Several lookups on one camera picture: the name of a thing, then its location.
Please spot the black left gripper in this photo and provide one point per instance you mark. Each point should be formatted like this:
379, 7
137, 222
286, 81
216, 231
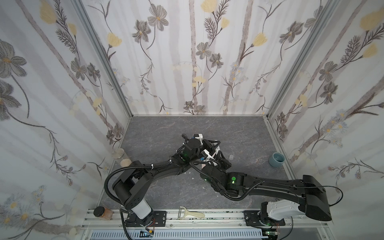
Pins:
212, 145

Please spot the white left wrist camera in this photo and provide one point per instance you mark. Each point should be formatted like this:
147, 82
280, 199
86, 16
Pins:
199, 137

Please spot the white glue stick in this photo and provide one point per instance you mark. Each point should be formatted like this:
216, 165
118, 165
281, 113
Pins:
215, 150

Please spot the teal ceramic cup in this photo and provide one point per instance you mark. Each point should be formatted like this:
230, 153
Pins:
276, 160

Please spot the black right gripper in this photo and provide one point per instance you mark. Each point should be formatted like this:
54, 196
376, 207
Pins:
223, 163

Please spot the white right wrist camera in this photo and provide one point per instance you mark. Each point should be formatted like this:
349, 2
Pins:
206, 156

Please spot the aluminium mounting rail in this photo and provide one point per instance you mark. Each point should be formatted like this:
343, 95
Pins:
224, 224

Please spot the cream vegetable peeler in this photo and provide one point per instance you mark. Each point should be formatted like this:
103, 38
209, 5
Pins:
184, 212

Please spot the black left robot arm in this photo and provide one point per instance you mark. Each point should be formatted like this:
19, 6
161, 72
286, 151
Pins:
128, 185

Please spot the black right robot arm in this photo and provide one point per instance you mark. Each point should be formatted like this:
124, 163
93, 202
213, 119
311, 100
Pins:
298, 197

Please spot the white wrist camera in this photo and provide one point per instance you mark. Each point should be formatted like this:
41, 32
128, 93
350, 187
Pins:
199, 137
206, 156

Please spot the amber jar with black lid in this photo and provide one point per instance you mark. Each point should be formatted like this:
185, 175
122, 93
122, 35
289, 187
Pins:
103, 213

